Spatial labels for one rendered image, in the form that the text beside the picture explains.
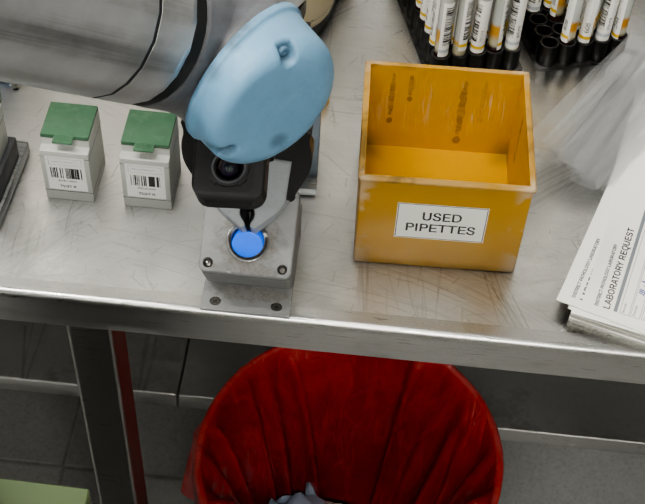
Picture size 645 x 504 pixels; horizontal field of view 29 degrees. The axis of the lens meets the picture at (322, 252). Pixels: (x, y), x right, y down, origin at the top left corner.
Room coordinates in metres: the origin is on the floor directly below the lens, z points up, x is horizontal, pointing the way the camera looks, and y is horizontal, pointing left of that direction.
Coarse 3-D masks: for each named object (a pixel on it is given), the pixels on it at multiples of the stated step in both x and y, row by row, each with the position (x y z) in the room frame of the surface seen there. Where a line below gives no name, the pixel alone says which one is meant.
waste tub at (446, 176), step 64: (384, 64) 0.78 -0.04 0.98; (384, 128) 0.78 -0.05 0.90; (448, 128) 0.77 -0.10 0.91; (512, 128) 0.77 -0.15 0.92; (384, 192) 0.65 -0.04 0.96; (448, 192) 0.65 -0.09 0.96; (512, 192) 0.65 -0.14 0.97; (384, 256) 0.65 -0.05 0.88; (448, 256) 0.65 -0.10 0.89; (512, 256) 0.65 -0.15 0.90
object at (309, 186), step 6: (318, 120) 0.73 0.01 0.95; (318, 126) 0.73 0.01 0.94; (312, 132) 0.73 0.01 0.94; (318, 132) 0.73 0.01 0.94; (318, 138) 0.73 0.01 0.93; (318, 144) 0.73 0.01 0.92; (318, 150) 0.73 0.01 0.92; (318, 156) 0.74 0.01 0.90; (312, 162) 0.73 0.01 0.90; (312, 168) 0.73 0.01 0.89; (312, 174) 0.73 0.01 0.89; (306, 180) 0.73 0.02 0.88; (312, 180) 0.73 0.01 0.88; (306, 186) 0.72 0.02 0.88; (312, 186) 0.72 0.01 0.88; (300, 192) 0.72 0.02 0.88; (306, 192) 0.72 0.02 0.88; (312, 192) 0.72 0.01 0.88
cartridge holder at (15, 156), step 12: (12, 144) 0.72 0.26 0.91; (24, 144) 0.74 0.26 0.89; (12, 156) 0.72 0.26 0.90; (24, 156) 0.73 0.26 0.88; (0, 168) 0.69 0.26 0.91; (12, 168) 0.71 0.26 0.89; (0, 180) 0.68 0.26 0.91; (12, 180) 0.70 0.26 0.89; (0, 192) 0.68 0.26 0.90; (12, 192) 0.70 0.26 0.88; (0, 204) 0.67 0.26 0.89; (0, 216) 0.67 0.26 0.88
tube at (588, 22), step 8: (592, 0) 0.91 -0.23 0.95; (600, 0) 0.91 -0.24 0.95; (592, 8) 0.91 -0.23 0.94; (584, 16) 0.91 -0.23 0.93; (592, 16) 0.91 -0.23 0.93; (584, 24) 0.91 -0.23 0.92; (592, 24) 0.91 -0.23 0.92; (584, 32) 0.91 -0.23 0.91; (592, 32) 0.91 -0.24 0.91; (584, 40) 0.91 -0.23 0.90
